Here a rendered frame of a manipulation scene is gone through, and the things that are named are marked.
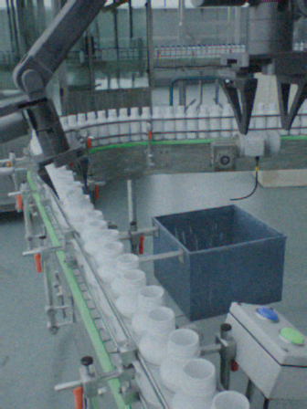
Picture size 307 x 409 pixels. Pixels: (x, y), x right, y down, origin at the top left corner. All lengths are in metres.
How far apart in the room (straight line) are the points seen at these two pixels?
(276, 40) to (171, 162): 1.96
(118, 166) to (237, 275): 1.23
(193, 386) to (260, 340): 0.18
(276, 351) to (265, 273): 0.81
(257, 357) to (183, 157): 1.91
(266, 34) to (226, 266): 0.89
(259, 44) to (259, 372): 0.42
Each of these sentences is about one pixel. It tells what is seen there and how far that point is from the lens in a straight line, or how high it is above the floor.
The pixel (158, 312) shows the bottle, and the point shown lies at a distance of 0.66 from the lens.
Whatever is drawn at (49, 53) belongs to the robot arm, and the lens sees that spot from 0.97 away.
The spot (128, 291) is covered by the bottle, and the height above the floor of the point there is 1.15.
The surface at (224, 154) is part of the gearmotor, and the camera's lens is 2.42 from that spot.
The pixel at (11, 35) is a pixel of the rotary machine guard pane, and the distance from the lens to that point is 4.07.
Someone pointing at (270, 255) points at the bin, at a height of 0.90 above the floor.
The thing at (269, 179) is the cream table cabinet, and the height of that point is 0.08.
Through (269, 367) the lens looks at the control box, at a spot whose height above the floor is 1.09.
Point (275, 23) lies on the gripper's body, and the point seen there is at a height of 1.52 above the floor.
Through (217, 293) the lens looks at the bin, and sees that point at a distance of 1.42.
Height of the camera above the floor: 1.51
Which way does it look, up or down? 19 degrees down
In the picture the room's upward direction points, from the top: 2 degrees counter-clockwise
